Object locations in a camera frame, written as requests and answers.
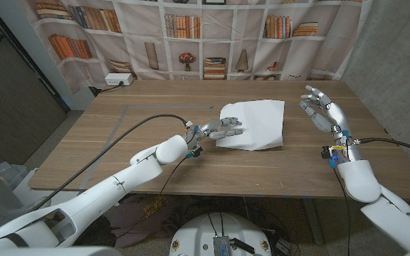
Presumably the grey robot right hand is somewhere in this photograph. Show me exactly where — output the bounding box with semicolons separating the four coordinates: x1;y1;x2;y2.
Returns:
299;84;362;163

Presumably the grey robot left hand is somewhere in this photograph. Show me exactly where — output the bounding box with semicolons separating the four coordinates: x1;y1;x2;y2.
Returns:
184;117;244;150

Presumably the white paper sheet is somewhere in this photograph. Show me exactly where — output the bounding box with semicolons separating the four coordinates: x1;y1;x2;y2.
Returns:
215;99;285;151

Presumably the white robot torso base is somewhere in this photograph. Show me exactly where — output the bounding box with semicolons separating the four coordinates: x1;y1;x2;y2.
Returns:
169;212;273;256

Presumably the white power strip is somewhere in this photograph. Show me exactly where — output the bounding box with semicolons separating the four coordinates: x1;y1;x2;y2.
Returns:
104;73;135;87

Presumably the grey finned electronics module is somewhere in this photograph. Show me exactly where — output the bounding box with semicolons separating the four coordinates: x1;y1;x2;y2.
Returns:
213;235;231;256

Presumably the purple cloth on floor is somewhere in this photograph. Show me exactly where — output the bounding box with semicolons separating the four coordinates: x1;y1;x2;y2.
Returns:
110;194;177;249

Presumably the white shoe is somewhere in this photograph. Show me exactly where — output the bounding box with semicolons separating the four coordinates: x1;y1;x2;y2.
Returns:
30;197;52;210

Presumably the white robot chest shell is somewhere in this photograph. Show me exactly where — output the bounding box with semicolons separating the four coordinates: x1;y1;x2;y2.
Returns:
0;246;122;256

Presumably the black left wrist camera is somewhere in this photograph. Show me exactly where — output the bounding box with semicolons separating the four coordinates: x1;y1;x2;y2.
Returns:
186;145;204;159

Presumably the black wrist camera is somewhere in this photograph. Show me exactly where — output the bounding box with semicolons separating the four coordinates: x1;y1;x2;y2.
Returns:
186;145;204;159
320;144;340;169

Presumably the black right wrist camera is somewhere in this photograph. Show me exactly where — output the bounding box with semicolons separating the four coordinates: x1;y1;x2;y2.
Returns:
320;144;340;169

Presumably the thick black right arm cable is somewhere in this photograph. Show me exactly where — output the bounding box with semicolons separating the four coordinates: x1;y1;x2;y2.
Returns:
354;137;410;158

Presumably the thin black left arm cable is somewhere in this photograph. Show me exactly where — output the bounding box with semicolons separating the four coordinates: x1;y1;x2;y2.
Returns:
115;156;188;241

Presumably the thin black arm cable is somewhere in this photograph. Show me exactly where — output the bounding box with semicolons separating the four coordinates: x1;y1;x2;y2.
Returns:
115;156;188;241
332;166;352;256

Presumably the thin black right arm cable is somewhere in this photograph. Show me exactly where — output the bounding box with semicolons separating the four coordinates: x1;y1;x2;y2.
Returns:
332;166;352;256

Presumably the black power plug cable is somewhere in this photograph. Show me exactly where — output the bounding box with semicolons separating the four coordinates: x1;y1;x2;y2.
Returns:
88;80;125;97

